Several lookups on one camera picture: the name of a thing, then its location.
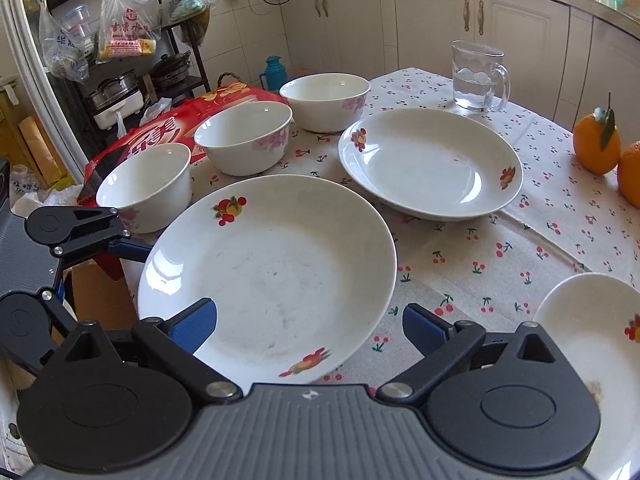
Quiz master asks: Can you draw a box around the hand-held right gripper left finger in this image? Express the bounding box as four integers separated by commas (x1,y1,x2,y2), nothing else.
55,298,243,403

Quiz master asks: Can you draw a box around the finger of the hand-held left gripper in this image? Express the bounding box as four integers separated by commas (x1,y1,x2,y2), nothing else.
50,205,153,264
38,287,82,342

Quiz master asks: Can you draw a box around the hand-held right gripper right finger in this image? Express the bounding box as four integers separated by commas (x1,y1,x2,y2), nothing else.
375,303,566,404

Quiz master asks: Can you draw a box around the white bowl pink flower print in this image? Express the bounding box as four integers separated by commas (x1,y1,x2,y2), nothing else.
193,101,293,177
279,73,371,133
95,142,193,235

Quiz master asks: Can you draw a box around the white plate fruit print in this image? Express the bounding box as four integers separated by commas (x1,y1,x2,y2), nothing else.
532,272,640,480
137,175,398,386
338,107,524,221

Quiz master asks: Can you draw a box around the brown cardboard box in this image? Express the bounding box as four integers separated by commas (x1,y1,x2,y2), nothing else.
65,262,138,331

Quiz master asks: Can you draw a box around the crumpled white plastic bag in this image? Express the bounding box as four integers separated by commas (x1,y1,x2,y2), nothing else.
10,165,81,217

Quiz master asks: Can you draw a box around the cherry print tablecloth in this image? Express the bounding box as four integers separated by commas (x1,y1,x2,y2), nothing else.
117,66,640,393

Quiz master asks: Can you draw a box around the brown paper package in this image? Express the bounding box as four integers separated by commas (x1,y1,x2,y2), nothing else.
18,115,69,184

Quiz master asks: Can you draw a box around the red printed carton box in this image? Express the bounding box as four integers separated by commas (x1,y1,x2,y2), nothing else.
77,85,288,281

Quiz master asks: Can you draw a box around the white small appliance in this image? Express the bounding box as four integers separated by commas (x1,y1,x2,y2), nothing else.
92,95,147,131

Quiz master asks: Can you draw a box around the steel steamer pot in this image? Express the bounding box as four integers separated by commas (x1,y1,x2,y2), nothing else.
82,69,143,111

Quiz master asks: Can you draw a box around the black cooking pot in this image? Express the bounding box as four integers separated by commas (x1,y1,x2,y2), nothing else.
149,51,193,88

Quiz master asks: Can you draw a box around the black metal shelf rack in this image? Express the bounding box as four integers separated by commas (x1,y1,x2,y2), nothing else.
37,0,211,131

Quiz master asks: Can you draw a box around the red print plastic bag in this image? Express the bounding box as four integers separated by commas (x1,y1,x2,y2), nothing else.
96,0,161,65

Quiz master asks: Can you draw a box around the teal thermos flask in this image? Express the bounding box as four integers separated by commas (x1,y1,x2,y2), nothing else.
259,56,285,93

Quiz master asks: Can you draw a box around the clear plastic food container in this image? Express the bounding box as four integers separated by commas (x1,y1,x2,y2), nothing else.
60,4,98,36

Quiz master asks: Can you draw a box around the orange with green leaf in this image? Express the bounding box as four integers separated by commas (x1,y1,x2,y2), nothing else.
572,92,622,176

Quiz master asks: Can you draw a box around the clear glass mug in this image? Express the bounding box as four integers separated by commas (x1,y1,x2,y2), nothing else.
451,40,512,114

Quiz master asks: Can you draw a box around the white kitchen cabinet unit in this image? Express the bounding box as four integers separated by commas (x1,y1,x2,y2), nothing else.
275,0,640,136

